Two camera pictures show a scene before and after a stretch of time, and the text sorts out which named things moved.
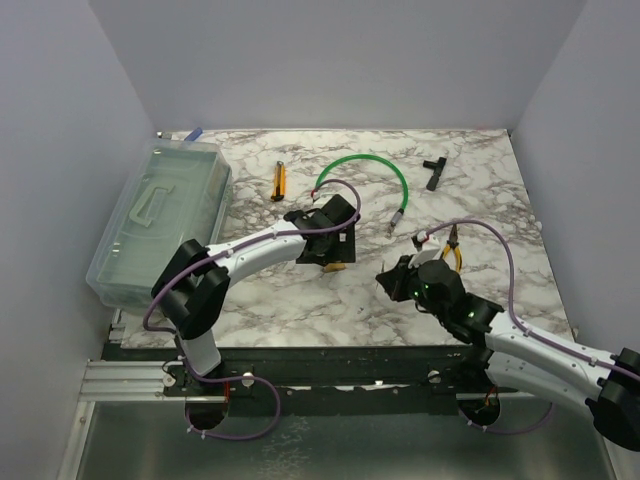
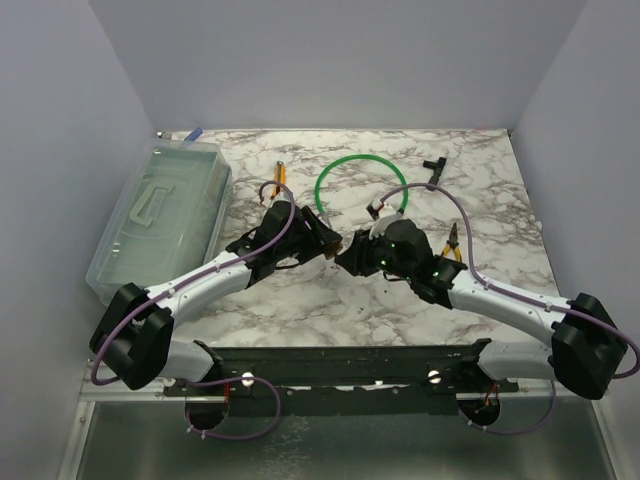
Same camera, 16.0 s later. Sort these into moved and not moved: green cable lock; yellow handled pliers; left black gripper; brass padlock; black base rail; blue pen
Moved: left black gripper; brass padlock
Not moved: blue pen; black base rail; yellow handled pliers; green cable lock
